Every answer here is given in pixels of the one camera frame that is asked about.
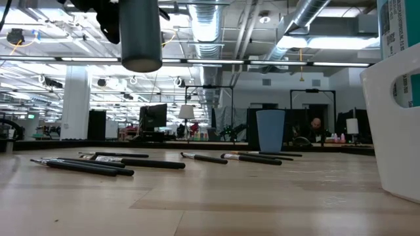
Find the white column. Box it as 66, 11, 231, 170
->
60, 65, 91, 141

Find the black cabinet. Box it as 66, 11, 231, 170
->
87, 109, 107, 142

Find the black gantry frame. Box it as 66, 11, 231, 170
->
289, 88, 337, 138
184, 85, 235, 142

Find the blue plastic cup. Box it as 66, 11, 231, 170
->
255, 109, 286, 154

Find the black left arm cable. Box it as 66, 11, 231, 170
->
0, 0, 13, 33

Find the white shade table lamp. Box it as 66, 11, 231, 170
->
178, 104, 196, 142

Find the dark grey paint bottle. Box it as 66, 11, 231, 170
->
119, 0, 164, 73

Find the suspended linear light bar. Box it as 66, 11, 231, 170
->
0, 56, 371, 68

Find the person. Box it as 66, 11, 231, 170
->
307, 117, 332, 144

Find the black partition panel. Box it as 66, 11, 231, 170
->
246, 108, 336, 145

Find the black computer monitor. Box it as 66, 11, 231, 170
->
138, 104, 168, 132

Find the white plastic bin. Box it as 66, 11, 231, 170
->
360, 42, 420, 205

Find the black aluminium table frame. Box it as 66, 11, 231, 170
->
0, 139, 375, 157

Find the silver ceiling duct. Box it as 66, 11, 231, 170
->
262, 0, 332, 63
187, 0, 224, 109

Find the thick black paintbrush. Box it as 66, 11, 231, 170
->
93, 156, 186, 170

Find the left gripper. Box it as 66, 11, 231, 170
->
58, 0, 171, 45

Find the teal paint bottle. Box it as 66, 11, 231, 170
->
377, 0, 420, 109

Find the white cylinder lamp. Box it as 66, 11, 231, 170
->
346, 117, 360, 144

